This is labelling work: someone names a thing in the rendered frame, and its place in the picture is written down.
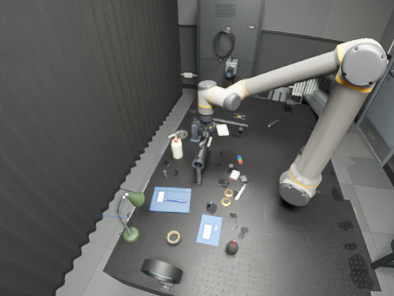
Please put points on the white rounded block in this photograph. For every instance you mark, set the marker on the white rounded block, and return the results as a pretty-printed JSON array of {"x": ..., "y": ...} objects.
[{"x": 207, "y": 231}]

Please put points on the white square pad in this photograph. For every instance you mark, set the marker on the white square pad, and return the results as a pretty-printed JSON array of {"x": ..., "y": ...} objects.
[{"x": 222, "y": 130}]

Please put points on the small black cube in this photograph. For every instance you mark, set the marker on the small black cube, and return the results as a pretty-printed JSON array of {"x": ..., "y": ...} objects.
[{"x": 223, "y": 182}]

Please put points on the white wall socket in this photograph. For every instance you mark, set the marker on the white wall socket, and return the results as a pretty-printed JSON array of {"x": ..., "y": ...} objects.
[{"x": 188, "y": 75}]

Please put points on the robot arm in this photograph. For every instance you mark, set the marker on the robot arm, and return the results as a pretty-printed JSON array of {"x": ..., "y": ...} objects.
[{"x": 328, "y": 133}]

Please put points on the dark blue pen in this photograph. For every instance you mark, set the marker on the dark blue pen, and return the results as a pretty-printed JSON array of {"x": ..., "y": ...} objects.
[{"x": 272, "y": 123}]

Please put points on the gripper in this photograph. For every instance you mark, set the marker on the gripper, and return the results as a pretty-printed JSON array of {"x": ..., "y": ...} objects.
[{"x": 205, "y": 127}]

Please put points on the white squeeze bottle red cap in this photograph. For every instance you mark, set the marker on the white squeeze bottle red cap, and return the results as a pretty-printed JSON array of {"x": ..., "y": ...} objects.
[{"x": 177, "y": 149}]

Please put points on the grey socket box blue plug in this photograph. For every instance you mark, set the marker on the grey socket box blue plug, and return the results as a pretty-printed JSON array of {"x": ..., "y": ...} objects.
[{"x": 231, "y": 67}]

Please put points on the white radiator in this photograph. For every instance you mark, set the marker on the white radiator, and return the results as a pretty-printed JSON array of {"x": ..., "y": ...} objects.
[{"x": 310, "y": 86}]

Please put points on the long black bar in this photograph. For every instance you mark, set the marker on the long black bar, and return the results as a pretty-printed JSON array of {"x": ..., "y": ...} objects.
[{"x": 230, "y": 122}]

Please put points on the small white rod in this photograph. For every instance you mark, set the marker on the small white rod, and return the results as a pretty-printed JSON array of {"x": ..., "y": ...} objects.
[{"x": 209, "y": 141}]

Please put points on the red green blue block stack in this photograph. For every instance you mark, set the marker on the red green blue block stack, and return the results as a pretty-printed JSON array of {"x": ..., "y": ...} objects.
[{"x": 239, "y": 159}]

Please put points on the white headed blue brush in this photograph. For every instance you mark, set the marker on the white headed blue brush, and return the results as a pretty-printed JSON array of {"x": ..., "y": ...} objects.
[{"x": 161, "y": 197}]

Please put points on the small grey square block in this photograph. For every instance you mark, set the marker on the small grey square block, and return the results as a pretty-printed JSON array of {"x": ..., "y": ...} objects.
[{"x": 244, "y": 179}]

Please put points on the grey metal cabinet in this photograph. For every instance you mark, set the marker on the grey metal cabinet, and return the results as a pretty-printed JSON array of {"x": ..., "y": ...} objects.
[{"x": 206, "y": 33}]

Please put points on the blue and yellow tool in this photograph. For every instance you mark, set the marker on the blue and yellow tool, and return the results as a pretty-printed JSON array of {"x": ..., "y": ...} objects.
[{"x": 239, "y": 116}]

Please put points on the green desk lamp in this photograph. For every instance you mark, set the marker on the green desk lamp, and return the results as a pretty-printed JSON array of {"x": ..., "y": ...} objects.
[{"x": 131, "y": 234}]

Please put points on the dark grey pleated curtain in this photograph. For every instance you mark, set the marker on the dark grey pleated curtain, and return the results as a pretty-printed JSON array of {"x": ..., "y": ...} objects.
[{"x": 83, "y": 116}]

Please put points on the grey round dish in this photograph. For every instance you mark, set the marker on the grey round dish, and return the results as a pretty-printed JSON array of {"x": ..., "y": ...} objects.
[{"x": 183, "y": 134}]

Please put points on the grey framed glass door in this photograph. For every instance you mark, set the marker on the grey framed glass door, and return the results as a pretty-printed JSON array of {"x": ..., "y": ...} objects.
[{"x": 378, "y": 123}]

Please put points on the white box with red edge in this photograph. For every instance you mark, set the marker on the white box with red edge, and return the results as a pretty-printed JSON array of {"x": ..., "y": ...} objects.
[{"x": 234, "y": 174}]

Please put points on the white marker pen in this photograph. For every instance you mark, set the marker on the white marker pen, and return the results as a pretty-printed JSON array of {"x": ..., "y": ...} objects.
[{"x": 240, "y": 192}]

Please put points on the dark blue optical rail device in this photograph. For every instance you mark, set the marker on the dark blue optical rail device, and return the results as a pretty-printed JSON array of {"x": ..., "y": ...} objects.
[{"x": 200, "y": 159}]

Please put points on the small blue mat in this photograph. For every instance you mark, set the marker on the small blue mat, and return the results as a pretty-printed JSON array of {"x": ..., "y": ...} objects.
[{"x": 213, "y": 239}]

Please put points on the black post holder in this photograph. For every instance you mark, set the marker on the black post holder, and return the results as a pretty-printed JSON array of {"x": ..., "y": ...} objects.
[{"x": 211, "y": 207}]

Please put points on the tan tape roll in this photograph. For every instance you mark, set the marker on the tan tape roll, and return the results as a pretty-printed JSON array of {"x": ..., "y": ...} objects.
[{"x": 169, "y": 237}]

